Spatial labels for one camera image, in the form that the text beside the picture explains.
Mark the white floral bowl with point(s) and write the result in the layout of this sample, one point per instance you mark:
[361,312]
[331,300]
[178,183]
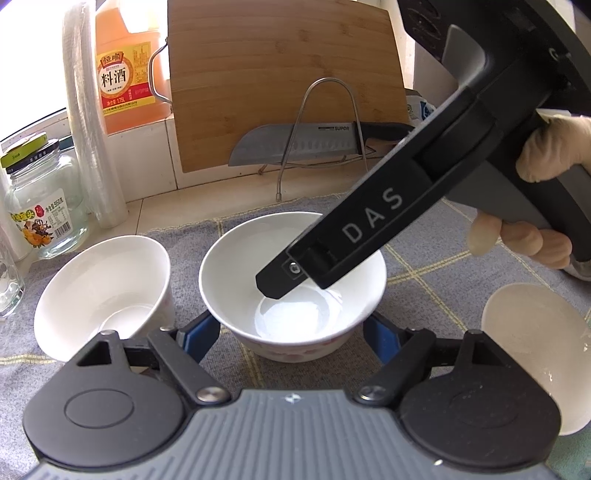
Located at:
[92,286]
[231,277]
[521,332]

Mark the bamboo cutting board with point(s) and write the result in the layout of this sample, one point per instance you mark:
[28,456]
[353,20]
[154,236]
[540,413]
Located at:
[277,60]

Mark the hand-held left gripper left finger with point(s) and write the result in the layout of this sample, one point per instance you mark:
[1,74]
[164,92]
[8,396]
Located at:
[201,334]

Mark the stack of clear plastic cups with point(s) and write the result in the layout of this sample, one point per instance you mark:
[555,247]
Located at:
[97,161]

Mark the orange cooking wine bottle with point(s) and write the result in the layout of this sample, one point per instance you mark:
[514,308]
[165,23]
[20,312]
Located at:
[120,83]

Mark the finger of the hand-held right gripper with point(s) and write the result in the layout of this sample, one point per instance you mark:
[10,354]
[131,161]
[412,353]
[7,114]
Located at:
[286,277]

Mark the checked table cloth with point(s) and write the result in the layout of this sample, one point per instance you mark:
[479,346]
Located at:
[438,286]

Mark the clear glass mug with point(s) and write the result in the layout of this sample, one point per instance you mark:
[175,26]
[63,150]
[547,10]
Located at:
[9,286]

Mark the person's right hand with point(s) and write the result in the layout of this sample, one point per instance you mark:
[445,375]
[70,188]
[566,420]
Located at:
[554,143]

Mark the labelled glass jar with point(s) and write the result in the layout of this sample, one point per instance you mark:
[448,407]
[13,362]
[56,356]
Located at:
[46,203]

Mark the blue and white salt bag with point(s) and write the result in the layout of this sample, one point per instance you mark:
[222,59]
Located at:
[418,110]

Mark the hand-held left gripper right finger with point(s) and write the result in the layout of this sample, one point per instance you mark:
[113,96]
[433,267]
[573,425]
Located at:
[381,334]

